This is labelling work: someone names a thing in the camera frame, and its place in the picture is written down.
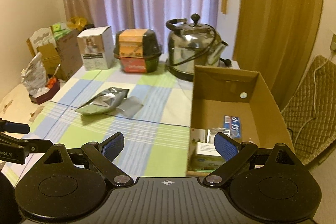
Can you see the tissue box with wrapper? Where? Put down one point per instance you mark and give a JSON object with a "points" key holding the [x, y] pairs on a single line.
{"points": [[35, 79]]}

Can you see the white carved holder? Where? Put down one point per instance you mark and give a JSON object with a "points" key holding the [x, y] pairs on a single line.
{"points": [[41, 37]]}

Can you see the blue floss box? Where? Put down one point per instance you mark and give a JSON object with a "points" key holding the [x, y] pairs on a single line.
{"points": [[233, 125]]}

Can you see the brown paper bag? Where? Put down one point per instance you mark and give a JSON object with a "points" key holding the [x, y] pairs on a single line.
{"points": [[69, 53]]}

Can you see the wall socket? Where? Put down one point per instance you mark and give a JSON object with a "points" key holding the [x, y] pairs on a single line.
{"points": [[333, 43]]}

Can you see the checkered tablecloth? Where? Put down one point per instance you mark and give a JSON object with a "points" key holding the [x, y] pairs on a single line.
{"points": [[156, 138]]}

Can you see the brown curtain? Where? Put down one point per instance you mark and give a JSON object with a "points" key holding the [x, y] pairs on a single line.
{"points": [[276, 38]]}

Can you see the stainless steel kettle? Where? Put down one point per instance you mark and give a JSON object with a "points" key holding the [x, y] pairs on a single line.
{"points": [[190, 44]]}

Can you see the cardboard box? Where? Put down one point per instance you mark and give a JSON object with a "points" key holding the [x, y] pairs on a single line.
{"points": [[220, 92]]}

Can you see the black orange food bowl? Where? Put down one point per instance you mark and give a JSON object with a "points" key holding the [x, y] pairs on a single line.
{"points": [[138, 50]]}

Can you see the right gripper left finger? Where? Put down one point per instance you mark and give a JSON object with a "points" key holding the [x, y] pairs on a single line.
{"points": [[102, 155]]}

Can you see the white product box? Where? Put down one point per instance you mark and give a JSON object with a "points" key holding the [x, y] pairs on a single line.
{"points": [[96, 47]]}

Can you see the wire rack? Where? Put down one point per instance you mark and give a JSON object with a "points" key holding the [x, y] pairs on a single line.
{"points": [[206, 136]]}

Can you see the white tablet medicine box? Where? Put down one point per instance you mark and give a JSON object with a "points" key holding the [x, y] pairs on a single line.
{"points": [[206, 157]]}

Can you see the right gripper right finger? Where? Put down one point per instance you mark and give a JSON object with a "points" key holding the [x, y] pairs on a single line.
{"points": [[236, 156]]}

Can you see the silver foil tea pouch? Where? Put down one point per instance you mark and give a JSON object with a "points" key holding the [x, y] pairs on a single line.
{"points": [[106, 101]]}

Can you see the quilted chair cover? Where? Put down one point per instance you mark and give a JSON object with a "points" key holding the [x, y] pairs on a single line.
{"points": [[310, 113]]}

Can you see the yellow gift bow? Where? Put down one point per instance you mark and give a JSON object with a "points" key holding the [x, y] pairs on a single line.
{"points": [[77, 23]]}

